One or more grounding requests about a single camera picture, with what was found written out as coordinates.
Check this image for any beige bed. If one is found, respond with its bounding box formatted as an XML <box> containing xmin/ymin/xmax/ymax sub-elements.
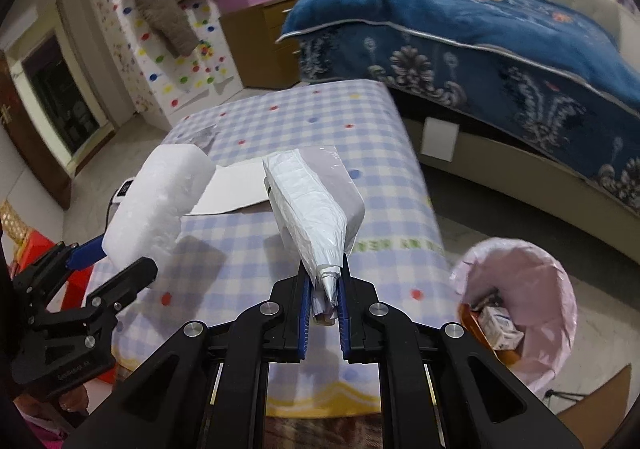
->
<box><xmin>390</xmin><ymin>0</ymin><xmax>640</xmax><ymax>290</ymax></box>

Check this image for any brown wooden door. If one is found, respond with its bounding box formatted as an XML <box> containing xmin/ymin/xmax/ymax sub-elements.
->
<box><xmin>0</xmin><ymin>49</ymin><xmax>71</xmax><ymax>210</ymax></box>

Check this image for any white polka dot wardrobe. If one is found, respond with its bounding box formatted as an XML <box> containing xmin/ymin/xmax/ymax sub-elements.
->
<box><xmin>100</xmin><ymin>0</ymin><xmax>246</xmax><ymax>132</ymax></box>

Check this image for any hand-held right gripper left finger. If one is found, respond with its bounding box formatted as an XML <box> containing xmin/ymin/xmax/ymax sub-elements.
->
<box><xmin>60</xmin><ymin>274</ymin><xmax>308</xmax><ymax>449</ymax></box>

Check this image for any white foam block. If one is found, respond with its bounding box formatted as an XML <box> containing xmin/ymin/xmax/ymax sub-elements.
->
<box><xmin>102</xmin><ymin>143</ymin><xmax>217</xmax><ymax>272</ymax></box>

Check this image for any grey plastic mailer bag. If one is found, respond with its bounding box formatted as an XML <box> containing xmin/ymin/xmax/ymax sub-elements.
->
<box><xmin>262</xmin><ymin>145</ymin><xmax>365</xmax><ymax>327</ymax></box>

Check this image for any white pocket device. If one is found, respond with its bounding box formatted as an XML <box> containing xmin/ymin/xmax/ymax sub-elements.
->
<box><xmin>111</xmin><ymin>176</ymin><xmax>138</xmax><ymax>205</ymax></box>

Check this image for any pink trash bag bin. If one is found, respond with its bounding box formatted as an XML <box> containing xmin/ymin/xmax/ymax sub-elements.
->
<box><xmin>449</xmin><ymin>237</ymin><xmax>578</xmax><ymax>395</ymax></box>

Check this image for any white square panel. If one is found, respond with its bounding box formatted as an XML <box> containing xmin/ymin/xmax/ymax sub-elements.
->
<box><xmin>420</xmin><ymin>118</ymin><xmax>460</xmax><ymax>162</ymax></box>

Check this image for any blue patterned blanket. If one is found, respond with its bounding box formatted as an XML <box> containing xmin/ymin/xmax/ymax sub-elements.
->
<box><xmin>276</xmin><ymin>0</ymin><xmax>640</xmax><ymax>217</ymax></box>

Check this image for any white paper sheet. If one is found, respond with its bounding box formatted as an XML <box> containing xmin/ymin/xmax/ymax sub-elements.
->
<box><xmin>187</xmin><ymin>158</ymin><xmax>271</xmax><ymax>216</ymax></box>

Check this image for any gold patterned box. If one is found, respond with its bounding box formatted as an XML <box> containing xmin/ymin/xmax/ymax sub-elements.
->
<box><xmin>0</xmin><ymin>199</ymin><xmax>33</xmax><ymax>242</ymax></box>

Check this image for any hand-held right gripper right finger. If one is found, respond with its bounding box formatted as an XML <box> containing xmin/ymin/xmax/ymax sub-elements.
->
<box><xmin>337</xmin><ymin>274</ymin><xmax>583</xmax><ymax>449</ymax></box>

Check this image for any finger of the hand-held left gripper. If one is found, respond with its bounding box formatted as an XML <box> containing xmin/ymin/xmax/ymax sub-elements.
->
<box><xmin>10</xmin><ymin>235</ymin><xmax>110</xmax><ymax>316</ymax></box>
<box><xmin>29</xmin><ymin>256</ymin><xmax>159</xmax><ymax>330</ymax></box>

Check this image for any wooden drawer cabinet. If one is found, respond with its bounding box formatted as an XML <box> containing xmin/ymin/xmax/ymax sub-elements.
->
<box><xmin>220</xmin><ymin>0</ymin><xmax>303</xmax><ymax>90</ymax></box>

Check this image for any person's left hand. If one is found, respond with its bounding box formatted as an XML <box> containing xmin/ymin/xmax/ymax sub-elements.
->
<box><xmin>15</xmin><ymin>381</ymin><xmax>91</xmax><ymax>430</ymax></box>

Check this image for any brown flat panel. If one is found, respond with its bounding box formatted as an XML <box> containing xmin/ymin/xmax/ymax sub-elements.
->
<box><xmin>555</xmin><ymin>363</ymin><xmax>633</xmax><ymax>432</ymax></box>

